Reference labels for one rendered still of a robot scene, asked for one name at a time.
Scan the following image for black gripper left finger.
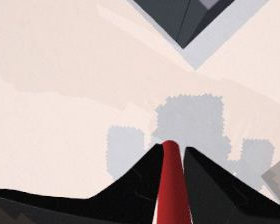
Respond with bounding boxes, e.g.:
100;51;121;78
0;144;164;224

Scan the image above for red peg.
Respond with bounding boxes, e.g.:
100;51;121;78
156;140;192;224

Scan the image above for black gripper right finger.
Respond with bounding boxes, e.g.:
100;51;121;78
183;147;280;224

